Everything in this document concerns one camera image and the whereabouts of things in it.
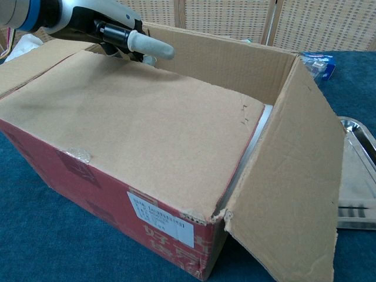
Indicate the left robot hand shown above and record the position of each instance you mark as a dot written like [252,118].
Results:
[88,17]

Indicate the red printed cardboard box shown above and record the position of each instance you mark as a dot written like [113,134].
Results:
[132,132]

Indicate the blue snack packet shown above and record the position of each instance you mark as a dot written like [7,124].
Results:
[327,63]

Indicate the white plastic bag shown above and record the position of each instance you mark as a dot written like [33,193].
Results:
[25,44]

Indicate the blue tablecloth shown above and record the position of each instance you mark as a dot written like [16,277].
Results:
[44,229]

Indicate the woven folding screen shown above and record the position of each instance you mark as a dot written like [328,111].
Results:
[323,23]

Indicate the stainless steel tray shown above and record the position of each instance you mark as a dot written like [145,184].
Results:
[358,170]

